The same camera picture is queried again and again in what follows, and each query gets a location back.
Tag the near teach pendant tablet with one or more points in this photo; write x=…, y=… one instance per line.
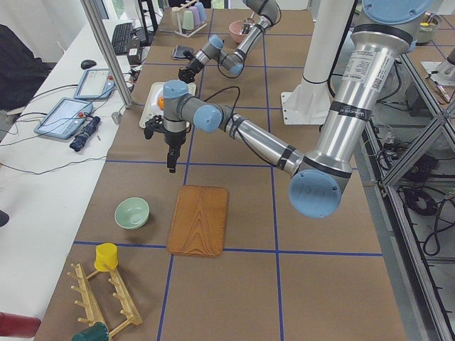
x=64, y=119

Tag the white wire cup rack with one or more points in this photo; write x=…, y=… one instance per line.
x=178, y=13

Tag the aluminium frame post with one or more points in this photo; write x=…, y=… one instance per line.
x=105, y=46

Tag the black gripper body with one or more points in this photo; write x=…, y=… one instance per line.
x=173, y=139
x=189, y=68

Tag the far teach pendant tablet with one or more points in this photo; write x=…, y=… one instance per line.
x=95, y=84

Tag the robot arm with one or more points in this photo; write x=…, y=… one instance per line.
x=345, y=71
x=232, y=63

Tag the black box on desk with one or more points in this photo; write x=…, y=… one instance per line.
x=134, y=55

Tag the cream bear tray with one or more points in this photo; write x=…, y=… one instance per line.
x=147, y=114

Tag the wooden cutting board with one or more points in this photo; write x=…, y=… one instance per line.
x=199, y=221

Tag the grey folded cloth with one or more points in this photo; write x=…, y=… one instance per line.
x=181, y=52

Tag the teach pendant tablet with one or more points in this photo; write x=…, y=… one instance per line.
x=95, y=84
x=64, y=119

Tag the dark blue folded umbrella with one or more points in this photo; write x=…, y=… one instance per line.
x=81, y=139

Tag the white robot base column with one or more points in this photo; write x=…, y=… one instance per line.
x=310, y=101

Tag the black computer mouse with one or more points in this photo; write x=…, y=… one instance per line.
x=86, y=64

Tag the dark green cup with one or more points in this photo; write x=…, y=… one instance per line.
x=96, y=332

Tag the pink bowl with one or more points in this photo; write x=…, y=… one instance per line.
x=235, y=31

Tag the purple cup on rack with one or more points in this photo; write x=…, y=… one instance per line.
x=196, y=16

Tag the green cup on rack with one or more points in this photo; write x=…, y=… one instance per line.
x=187, y=20

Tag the green ceramic bowl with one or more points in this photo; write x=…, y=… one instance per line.
x=132, y=213

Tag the wooden cup rack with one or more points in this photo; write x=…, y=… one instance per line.
x=105, y=299

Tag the white plate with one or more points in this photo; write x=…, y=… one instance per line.
x=153, y=103

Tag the blue cup on rack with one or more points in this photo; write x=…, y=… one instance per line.
x=201, y=11

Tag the metal scoop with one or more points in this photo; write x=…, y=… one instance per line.
x=248, y=23

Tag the red cylinder object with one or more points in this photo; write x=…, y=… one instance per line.
x=13, y=325

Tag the black keyboard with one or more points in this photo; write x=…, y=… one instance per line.
x=121, y=37

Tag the yellow cup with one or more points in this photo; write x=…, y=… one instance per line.
x=106, y=257

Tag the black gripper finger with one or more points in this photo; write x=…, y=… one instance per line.
x=172, y=158

